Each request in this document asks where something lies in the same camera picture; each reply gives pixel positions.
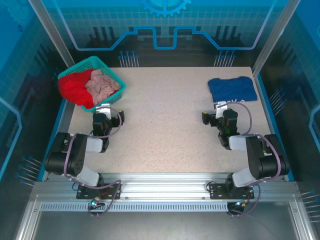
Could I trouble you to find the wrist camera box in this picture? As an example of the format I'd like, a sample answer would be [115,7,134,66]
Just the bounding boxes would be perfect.
[95,102,113,119]
[213,101,229,118]

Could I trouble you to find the aluminium mounting rail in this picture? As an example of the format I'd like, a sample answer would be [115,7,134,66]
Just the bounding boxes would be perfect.
[32,172,301,201]

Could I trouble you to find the slotted grey cable duct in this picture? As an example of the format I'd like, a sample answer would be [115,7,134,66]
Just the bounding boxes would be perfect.
[39,202,230,213]

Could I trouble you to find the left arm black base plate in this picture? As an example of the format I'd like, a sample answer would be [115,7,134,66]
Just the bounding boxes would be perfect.
[76,182,123,200]

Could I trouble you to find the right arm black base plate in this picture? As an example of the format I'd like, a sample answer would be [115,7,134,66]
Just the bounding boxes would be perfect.
[209,183,255,200]

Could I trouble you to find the red printed t-shirt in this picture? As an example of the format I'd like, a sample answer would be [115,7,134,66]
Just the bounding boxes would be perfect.
[58,68,96,110]

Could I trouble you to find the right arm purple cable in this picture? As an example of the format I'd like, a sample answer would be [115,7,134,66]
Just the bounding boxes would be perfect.
[226,101,288,219]

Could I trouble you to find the folded blue t-shirt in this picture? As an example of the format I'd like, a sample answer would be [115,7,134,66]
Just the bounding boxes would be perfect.
[207,76,258,103]

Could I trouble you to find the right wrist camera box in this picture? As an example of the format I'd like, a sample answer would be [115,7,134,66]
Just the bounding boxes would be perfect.
[213,101,229,118]

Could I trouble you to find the teal plastic basket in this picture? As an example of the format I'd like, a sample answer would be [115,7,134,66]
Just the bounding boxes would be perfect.
[57,55,127,113]

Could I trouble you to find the aluminium frame post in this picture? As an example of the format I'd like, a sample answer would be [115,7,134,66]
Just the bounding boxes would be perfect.
[27,0,76,68]
[251,0,302,76]

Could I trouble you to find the pink t-shirt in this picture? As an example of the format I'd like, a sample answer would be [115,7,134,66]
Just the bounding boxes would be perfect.
[84,69,120,104]

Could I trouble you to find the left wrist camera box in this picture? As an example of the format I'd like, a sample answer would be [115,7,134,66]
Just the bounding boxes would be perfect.
[95,102,113,119]

